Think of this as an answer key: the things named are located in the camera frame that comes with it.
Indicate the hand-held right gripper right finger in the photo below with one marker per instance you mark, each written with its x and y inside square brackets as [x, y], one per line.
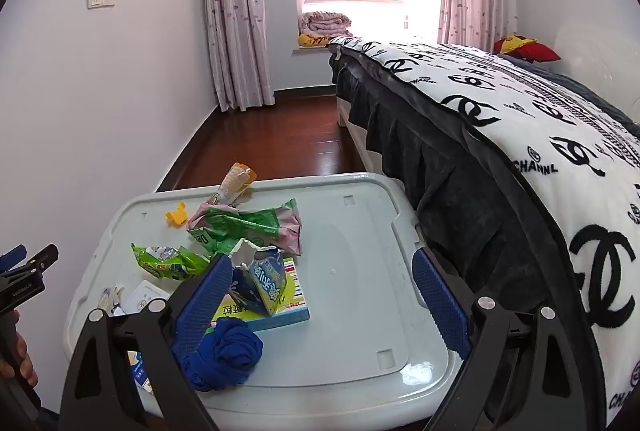
[440, 306]

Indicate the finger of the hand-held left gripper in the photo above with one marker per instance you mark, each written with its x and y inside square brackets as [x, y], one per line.
[15, 255]
[42, 257]

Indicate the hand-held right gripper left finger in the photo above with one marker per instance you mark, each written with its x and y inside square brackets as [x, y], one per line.
[205, 306]

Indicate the orange juice pouch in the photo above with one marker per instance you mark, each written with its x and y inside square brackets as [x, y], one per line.
[235, 181]

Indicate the person's left hand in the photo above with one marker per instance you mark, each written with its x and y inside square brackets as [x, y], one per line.
[22, 356]

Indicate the blue cloth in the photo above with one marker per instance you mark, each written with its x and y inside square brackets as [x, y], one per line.
[230, 348]

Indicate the white socket card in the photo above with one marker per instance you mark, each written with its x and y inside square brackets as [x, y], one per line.
[142, 297]

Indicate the torn blue green carton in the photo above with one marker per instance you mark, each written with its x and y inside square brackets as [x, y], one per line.
[267, 286]

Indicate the small clear packet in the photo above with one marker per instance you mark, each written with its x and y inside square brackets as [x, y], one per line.
[112, 298]

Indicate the blue white packet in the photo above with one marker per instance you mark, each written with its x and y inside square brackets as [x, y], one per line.
[140, 368]

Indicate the striped flat box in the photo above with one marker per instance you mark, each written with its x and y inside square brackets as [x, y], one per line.
[296, 298]

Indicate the yellow plastic clip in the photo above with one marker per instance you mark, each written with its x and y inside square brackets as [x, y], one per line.
[176, 217]

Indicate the pink and green snack wrapper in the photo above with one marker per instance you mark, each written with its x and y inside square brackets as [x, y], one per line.
[250, 223]

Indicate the pale grey storage box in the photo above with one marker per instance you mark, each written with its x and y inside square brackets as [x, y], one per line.
[350, 261]

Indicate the white bed base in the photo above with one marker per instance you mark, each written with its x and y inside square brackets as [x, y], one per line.
[370, 151]

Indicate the grey bed sheet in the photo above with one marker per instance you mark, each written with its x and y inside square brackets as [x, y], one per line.
[595, 93]

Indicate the red yellow pillow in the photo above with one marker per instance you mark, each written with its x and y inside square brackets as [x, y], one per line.
[525, 48]

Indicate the yellow cushion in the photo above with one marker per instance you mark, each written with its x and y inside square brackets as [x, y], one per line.
[312, 40]

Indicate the folded pink quilt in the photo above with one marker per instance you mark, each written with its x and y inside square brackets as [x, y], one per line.
[325, 22]

